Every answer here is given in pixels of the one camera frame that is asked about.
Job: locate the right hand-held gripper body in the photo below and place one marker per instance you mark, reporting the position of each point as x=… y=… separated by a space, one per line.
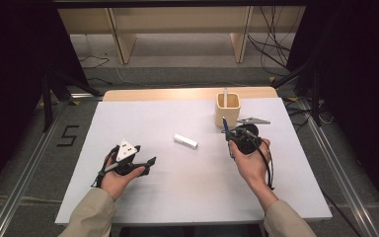
x=248 y=141

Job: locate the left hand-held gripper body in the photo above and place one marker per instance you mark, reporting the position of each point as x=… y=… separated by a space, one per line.
x=125 y=158

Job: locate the blue pen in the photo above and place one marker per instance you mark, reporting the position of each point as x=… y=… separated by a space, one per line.
x=225 y=125

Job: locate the beige pen holder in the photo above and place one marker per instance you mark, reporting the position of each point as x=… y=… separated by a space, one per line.
x=227 y=115

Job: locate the white pen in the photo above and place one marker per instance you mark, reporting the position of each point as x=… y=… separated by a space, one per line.
x=225 y=97

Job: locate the white rectangular eraser stick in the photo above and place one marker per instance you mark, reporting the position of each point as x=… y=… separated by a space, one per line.
x=186 y=141

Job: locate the person's left hand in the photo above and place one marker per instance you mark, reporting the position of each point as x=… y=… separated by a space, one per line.
x=118 y=181

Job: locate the person's right hand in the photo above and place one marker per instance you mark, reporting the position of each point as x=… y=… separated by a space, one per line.
x=251 y=166

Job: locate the white table cover sheet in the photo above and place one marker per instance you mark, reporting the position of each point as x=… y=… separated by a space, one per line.
x=184 y=184

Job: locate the black metal stand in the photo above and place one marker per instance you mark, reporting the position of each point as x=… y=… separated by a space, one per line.
x=47 y=98
x=314 y=89

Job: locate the wooden desk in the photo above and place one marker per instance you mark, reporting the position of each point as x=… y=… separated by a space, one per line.
x=177 y=19

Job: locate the black curtain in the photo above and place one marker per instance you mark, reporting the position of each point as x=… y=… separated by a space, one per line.
x=362 y=82
x=10 y=82

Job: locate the black metal bar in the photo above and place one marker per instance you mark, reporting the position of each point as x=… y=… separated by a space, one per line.
x=177 y=3

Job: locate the aluminium floor rail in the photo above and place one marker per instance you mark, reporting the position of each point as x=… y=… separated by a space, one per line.
x=26 y=174
x=342 y=177

